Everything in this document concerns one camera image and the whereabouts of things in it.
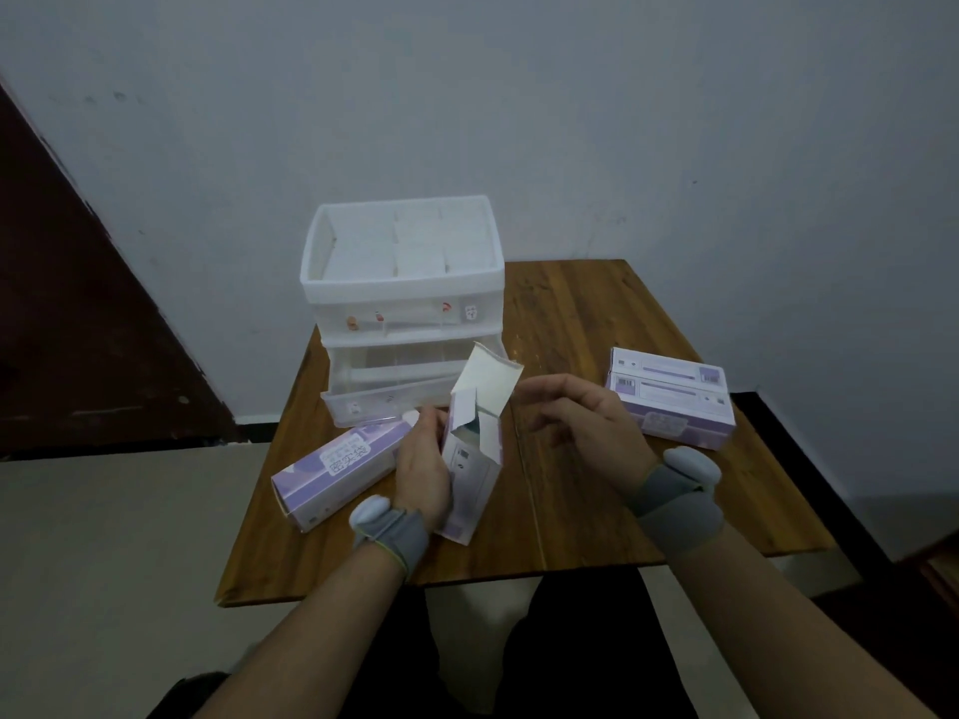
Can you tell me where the purple white box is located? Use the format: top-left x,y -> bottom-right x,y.
270,413 -> 421,534
604,369 -> 737,451
607,346 -> 732,388
437,342 -> 525,547

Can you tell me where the white plastic drawer organizer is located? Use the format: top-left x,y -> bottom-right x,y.
299,194 -> 507,429

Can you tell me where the person's left forearm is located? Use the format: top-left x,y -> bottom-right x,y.
194,545 -> 410,719

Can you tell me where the person's black shirt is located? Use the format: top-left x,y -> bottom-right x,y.
146,669 -> 234,719

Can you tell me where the person's left hand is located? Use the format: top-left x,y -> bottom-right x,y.
393,405 -> 455,534

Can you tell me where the person's right hand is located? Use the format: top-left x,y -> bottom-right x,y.
512,371 -> 660,496

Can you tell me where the person's right forearm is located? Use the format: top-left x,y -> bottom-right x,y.
666,519 -> 938,719

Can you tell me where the dark brown wooden door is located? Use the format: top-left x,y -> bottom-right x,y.
0,78 -> 241,461

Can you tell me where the dark wooden furniture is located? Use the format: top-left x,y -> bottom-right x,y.
812,530 -> 959,719

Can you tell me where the grey wristband with white tracker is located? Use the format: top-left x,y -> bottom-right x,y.
348,493 -> 431,581
625,444 -> 726,559

